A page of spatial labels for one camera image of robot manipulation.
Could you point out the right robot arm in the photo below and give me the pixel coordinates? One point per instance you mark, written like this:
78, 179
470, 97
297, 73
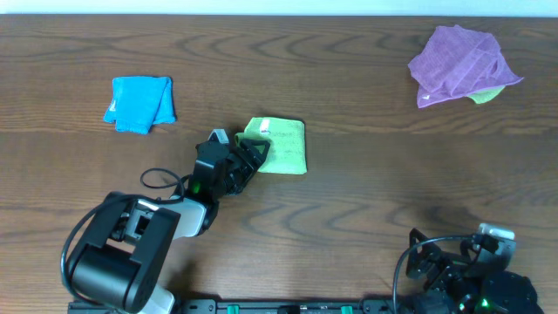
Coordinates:
501, 292

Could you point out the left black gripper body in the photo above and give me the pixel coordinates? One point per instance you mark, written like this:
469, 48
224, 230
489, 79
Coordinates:
243, 157

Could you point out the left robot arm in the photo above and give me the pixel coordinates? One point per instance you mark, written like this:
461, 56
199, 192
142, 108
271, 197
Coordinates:
114, 255

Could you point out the purple microfiber cloth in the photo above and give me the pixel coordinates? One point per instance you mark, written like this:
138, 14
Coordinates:
457, 62

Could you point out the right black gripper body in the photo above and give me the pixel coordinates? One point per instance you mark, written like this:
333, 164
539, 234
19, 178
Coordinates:
450, 277

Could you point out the blue folded cloth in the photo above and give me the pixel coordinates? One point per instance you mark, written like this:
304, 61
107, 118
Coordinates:
140, 102

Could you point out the green microfiber cloth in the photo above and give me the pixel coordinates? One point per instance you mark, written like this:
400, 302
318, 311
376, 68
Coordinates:
287, 152

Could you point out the black mounting rail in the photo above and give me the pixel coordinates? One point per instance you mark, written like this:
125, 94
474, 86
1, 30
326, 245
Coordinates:
210, 306

